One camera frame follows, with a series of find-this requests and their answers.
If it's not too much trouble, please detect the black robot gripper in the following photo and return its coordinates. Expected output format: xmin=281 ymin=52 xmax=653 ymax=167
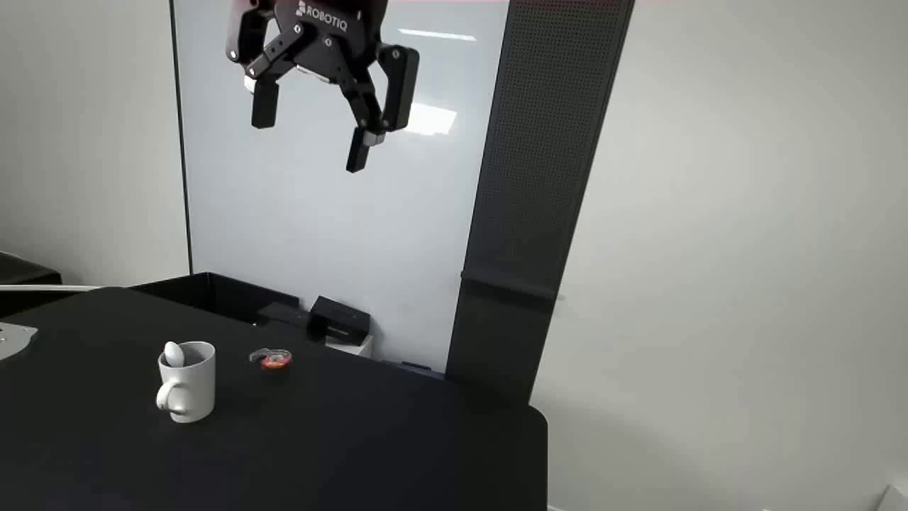
xmin=224 ymin=0 xmax=423 ymax=176

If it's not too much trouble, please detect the large whiteboard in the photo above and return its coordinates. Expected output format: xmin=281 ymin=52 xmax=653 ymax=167
xmin=166 ymin=0 xmax=512 ymax=379

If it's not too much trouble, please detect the black open bin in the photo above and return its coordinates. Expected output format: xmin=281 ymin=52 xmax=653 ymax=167
xmin=131 ymin=269 xmax=311 ymax=335

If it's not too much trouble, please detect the small black box device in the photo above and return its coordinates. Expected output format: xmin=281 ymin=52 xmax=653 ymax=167
xmin=305 ymin=292 xmax=375 ymax=350

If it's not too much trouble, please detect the dark grey vertical pillar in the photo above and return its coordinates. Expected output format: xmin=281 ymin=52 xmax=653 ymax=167
xmin=443 ymin=0 xmax=639 ymax=406

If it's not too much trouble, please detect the red tape roll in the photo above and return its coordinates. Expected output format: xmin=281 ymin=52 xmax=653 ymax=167
xmin=246 ymin=347 xmax=294 ymax=374

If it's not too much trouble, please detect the white ceramic mug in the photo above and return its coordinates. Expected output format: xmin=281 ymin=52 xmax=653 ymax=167
xmin=153 ymin=337 xmax=217 ymax=425

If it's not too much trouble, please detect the silver metal mounting plate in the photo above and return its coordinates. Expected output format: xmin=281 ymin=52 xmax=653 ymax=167
xmin=0 ymin=320 xmax=40 ymax=364

